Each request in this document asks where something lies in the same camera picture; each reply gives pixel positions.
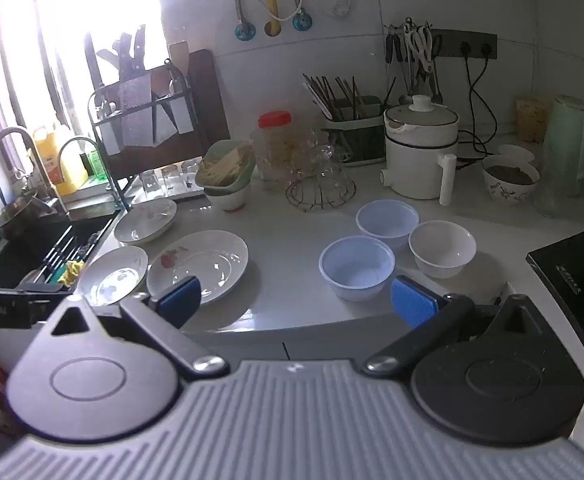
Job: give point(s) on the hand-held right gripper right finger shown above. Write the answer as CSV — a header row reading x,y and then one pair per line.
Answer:
x,y
411,305

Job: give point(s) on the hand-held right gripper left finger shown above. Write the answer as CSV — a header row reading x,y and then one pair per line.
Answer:
x,y
182,297

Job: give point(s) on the large red-flower plate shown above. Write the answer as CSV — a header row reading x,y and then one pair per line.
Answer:
x,y
212,260

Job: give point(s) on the white ceramic bowl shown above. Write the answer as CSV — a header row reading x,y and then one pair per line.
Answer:
x,y
441,247

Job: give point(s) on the translucent plastic bowl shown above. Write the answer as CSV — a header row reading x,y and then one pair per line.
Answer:
x,y
386,217
356,265

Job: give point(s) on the white plate with small flower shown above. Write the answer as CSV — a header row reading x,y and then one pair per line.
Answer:
x,y
144,220

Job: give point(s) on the black sink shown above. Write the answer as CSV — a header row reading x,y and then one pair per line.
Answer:
x,y
22,260

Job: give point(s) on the yellow cloth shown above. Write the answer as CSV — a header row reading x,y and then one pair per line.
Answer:
x,y
73,271

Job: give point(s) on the sink drain rack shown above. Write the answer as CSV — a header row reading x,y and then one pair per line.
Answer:
x,y
67,250

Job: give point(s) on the metal pan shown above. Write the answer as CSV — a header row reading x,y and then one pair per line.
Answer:
x,y
17,217

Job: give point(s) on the white drip tray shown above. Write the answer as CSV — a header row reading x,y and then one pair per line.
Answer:
x,y
172,196

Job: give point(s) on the deep white bowl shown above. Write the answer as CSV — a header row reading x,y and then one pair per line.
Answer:
x,y
229,200

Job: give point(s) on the drinking glass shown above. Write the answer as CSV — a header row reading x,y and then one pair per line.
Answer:
x,y
171,177
150,182
192,172

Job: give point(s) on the green colander basket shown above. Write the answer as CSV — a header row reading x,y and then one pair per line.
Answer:
x,y
212,180

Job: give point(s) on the dried noodles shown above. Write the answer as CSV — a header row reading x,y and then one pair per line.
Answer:
x,y
227,162

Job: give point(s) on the white electric cooking pot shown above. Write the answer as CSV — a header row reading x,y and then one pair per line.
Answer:
x,y
414,160

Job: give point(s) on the orange detergent bottle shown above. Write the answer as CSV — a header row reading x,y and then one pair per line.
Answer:
x,y
67,170

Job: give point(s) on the floral ceramic bowl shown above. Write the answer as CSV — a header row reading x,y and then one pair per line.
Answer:
x,y
509,185

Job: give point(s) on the green bottle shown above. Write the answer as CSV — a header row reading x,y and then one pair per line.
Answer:
x,y
97,162

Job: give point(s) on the black stove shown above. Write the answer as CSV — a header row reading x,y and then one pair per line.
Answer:
x,y
571,260

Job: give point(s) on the red-lidded glass jar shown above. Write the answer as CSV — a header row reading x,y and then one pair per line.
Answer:
x,y
272,150

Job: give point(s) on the tall metal faucet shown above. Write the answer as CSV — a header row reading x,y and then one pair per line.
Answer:
x,y
14,130

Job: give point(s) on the green chopstick holder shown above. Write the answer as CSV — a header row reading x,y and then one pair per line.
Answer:
x,y
351,135

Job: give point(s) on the small white bowl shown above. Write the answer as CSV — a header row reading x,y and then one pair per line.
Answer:
x,y
514,152

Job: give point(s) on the curved thin metal faucet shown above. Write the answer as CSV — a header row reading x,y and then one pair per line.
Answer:
x,y
78,139

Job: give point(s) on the dark wooden cutting board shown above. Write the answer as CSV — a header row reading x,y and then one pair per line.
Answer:
x,y
207,110

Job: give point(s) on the patterned steel cleaver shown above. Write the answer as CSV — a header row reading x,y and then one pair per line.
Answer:
x,y
137,110

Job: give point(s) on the black dish drying rack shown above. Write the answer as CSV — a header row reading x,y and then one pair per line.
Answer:
x,y
97,110

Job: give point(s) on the yellow sponge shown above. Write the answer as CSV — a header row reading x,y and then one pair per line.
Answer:
x,y
531,120

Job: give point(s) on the bundle of chopsticks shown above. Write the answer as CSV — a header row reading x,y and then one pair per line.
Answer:
x,y
337,92

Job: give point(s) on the wooden spatula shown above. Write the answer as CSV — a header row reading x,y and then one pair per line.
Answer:
x,y
179,57

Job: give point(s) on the row of hanging kitchen utensils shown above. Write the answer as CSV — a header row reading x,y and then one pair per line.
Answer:
x,y
416,55

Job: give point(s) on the black wall outlet strip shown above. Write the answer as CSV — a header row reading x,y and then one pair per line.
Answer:
x,y
471,42

